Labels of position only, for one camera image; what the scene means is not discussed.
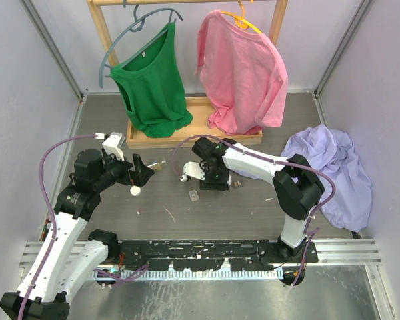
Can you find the grey-blue clothes hanger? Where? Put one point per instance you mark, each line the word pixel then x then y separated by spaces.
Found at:
pixel 141 28

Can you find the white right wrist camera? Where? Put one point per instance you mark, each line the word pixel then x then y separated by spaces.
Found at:
pixel 192 170

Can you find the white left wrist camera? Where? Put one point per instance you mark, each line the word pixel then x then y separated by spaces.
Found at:
pixel 112 145

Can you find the green t-shirt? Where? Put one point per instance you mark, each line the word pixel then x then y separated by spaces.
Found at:
pixel 152 89

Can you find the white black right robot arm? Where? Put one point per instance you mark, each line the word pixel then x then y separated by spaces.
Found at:
pixel 298 188

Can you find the wooden clothes rack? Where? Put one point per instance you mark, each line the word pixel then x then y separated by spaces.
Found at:
pixel 199 106

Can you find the white slotted cable duct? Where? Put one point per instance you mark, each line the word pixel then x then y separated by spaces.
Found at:
pixel 208 275

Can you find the pink t-shirt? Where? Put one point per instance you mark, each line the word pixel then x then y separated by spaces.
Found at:
pixel 243 76

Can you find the aluminium frame rail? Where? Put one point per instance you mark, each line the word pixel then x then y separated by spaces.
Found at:
pixel 329 252

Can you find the clear bottle of yellow capsules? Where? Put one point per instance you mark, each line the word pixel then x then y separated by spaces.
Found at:
pixel 157 165

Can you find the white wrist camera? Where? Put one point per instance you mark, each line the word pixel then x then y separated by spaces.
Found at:
pixel 192 170
pixel 112 145

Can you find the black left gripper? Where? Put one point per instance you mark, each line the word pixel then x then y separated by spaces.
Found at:
pixel 138 176

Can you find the lavender crumpled cloth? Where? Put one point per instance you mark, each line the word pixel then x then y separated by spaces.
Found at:
pixel 332 152

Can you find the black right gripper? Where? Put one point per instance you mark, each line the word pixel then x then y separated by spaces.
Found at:
pixel 220 184

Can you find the white pill bottle cap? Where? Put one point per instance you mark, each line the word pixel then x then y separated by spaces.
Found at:
pixel 135 191

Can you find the yellow clothes hanger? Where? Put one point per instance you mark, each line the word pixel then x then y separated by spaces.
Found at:
pixel 240 20

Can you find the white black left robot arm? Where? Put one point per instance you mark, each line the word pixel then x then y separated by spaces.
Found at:
pixel 52 282

